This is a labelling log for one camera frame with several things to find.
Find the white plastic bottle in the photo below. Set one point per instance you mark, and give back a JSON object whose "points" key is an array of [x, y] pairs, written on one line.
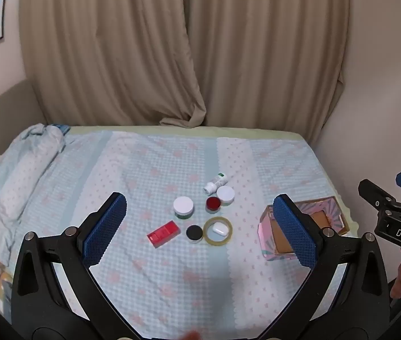
{"points": [[215, 183]]}

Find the blue patterned cloth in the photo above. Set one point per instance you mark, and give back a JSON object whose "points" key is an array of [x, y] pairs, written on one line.
{"points": [[60, 128]]}

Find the small jar with red lid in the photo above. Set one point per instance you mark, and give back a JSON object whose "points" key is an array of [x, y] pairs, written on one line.
{"points": [[213, 203]]}

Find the pink patterned cardboard box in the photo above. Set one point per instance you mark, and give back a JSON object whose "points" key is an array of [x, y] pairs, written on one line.
{"points": [[267, 235]]}

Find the olive padded headboard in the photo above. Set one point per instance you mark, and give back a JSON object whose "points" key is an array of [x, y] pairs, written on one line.
{"points": [[12, 113]]}

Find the beige curtain panel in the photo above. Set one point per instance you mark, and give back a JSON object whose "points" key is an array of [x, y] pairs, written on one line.
{"points": [[108, 49], [267, 49]]}

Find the light green bedsheet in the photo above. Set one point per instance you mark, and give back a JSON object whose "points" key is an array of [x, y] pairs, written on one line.
{"points": [[186, 130]]}

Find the clear tape roll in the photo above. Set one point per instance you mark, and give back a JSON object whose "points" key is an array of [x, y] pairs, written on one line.
{"points": [[207, 239]]}

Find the rolled light blue quilt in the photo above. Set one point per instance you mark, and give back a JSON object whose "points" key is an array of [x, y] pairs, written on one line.
{"points": [[19, 184]]}

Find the white earbud case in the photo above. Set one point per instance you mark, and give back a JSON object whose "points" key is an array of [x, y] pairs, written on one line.
{"points": [[220, 228]]}

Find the green jar with white lid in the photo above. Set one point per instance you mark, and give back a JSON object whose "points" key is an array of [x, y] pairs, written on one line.
{"points": [[183, 205]]}

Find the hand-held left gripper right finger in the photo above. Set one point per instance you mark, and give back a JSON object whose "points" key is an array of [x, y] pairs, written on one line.
{"points": [[294, 233]]}

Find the pale jar with white lid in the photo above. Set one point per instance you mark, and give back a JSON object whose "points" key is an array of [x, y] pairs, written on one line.
{"points": [[226, 193]]}

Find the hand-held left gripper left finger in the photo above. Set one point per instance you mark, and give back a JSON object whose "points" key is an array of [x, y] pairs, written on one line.
{"points": [[104, 230]]}

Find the small red box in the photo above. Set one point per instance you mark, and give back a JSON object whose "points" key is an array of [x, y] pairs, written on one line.
{"points": [[163, 234]]}

